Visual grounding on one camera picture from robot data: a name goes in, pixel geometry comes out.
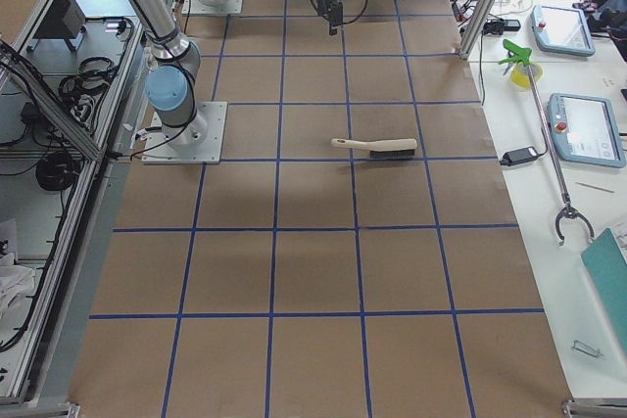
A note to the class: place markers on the white hand brush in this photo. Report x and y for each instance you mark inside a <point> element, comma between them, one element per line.
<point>380,149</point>

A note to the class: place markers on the metal reacher grabber tool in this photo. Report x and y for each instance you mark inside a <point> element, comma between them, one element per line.
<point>568,211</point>

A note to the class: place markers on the green plastic clamp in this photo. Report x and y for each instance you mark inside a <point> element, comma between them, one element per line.
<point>517,55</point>

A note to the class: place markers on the yellow tape roll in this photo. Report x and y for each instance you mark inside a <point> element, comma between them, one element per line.
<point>519,74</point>

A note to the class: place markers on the blue teach pendant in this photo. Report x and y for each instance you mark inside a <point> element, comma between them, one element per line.
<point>584,130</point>
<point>562,30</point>

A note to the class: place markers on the black power adapter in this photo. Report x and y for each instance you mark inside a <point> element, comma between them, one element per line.
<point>521,156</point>

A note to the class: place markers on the teal notebook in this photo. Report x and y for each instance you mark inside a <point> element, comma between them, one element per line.
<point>605,261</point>

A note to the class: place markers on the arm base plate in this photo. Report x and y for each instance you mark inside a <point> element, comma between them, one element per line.
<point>216,8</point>
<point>200,142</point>

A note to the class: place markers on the aluminium frame post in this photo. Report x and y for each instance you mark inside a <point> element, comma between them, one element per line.
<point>485,2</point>

